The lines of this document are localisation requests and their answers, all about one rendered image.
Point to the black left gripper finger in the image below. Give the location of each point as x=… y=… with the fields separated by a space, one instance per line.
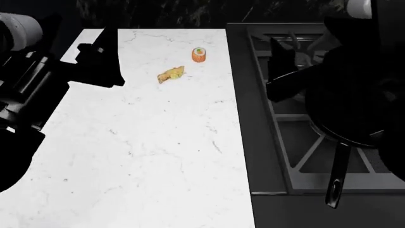
x=90 y=53
x=110 y=40

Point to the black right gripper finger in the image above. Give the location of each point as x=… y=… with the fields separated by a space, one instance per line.
x=282 y=59

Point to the black frying pan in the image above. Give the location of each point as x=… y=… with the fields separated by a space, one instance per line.
x=338 y=166

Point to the yellow-brown ginger piece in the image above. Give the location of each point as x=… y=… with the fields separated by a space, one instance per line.
x=171 y=74

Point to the orange sushi roll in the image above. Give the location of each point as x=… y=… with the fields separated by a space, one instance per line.
x=199 y=54

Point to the grey stove burner grate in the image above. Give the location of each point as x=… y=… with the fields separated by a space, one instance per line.
x=303 y=147
x=284 y=38

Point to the grey steel stove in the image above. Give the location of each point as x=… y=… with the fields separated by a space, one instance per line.
x=253 y=133

